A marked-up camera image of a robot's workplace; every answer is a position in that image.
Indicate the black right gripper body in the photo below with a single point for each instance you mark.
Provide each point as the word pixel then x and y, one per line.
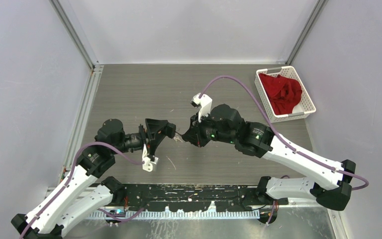
pixel 206 129

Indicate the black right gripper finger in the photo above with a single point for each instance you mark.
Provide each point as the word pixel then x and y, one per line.
pixel 190 135
pixel 199 142

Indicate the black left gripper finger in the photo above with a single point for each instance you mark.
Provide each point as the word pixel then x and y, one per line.
pixel 169 129
pixel 154 140

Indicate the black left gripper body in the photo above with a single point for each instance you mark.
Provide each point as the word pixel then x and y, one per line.
pixel 143 134

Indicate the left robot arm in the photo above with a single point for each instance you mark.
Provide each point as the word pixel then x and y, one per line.
pixel 59 212

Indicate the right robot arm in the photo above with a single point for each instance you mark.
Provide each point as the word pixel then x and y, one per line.
pixel 322 179

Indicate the silver key bunch centre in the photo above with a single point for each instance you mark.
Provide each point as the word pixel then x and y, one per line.
pixel 178 138

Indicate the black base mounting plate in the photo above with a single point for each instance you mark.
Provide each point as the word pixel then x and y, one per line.
pixel 190 198

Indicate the red cloth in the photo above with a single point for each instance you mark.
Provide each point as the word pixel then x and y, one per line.
pixel 283 93

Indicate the white perforated plastic basket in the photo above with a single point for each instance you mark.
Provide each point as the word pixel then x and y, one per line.
pixel 306 106

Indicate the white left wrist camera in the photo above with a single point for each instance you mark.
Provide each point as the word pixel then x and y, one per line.
pixel 149 161

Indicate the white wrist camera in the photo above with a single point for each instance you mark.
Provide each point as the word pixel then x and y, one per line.
pixel 203 102
pixel 149 161

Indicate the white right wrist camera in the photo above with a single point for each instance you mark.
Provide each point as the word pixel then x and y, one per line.
pixel 203 102

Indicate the aluminium front rail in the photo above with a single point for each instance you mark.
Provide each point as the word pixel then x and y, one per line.
pixel 269 214

